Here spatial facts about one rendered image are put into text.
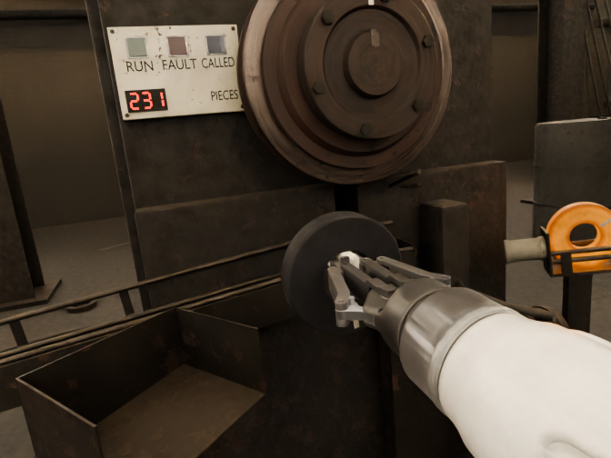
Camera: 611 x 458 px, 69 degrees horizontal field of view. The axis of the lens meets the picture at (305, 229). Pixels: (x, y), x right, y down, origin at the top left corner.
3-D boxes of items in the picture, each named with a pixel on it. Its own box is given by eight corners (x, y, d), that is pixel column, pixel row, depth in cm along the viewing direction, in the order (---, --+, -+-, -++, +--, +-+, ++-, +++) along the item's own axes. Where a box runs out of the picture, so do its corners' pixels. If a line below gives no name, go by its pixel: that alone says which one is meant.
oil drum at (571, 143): (514, 237, 358) (515, 124, 338) (571, 225, 375) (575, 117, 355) (580, 254, 302) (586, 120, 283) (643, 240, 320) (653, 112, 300)
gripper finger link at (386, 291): (400, 326, 43) (387, 329, 42) (348, 285, 53) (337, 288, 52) (399, 288, 42) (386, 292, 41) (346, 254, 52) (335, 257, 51)
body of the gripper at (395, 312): (397, 386, 37) (350, 335, 45) (482, 361, 39) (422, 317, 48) (395, 303, 35) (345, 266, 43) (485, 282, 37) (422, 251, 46)
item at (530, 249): (504, 260, 114) (501, 237, 113) (543, 255, 111) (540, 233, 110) (507, 267, 108) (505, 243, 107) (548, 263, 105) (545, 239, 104)
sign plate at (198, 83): (124, 120, 94) (107, 29, 90) (245, 111, 101) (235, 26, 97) (123, 120, 92) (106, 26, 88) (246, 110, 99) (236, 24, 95)
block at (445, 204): (420, 289, 119) (416, 201, 114) (445, 283, 122) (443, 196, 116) (444, 303, 109) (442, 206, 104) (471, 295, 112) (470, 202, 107)
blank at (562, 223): (573, 276, 109) (577, 281, 106) (530, 229, 109) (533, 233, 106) (634, 236, 103) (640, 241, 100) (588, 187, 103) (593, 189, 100)
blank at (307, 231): (267, 228, 53) (275, 235, 50) (382, 196, 57) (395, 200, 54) (293, 340, 58) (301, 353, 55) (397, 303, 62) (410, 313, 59)
